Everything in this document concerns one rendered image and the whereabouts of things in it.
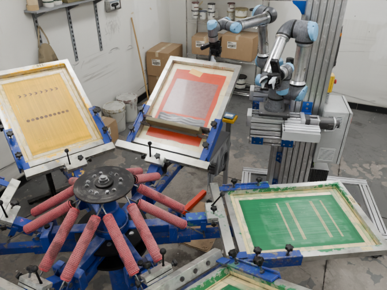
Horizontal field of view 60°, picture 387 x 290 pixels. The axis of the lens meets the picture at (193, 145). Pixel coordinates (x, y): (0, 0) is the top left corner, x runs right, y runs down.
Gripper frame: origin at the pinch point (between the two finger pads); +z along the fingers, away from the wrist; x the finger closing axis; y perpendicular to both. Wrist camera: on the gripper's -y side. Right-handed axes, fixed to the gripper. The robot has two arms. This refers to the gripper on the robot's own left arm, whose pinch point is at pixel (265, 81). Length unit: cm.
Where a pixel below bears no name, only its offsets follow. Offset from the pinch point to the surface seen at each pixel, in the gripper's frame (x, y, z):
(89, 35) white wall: 287, -1, -113
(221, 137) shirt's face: 59, 65, -43
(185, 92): 73, 20, -21
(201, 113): 54, 31, -11
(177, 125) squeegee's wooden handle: 58, 31, 11
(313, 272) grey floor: -23, 172, -37
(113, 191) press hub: 40, 32, 86
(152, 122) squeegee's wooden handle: 77, 31, 14
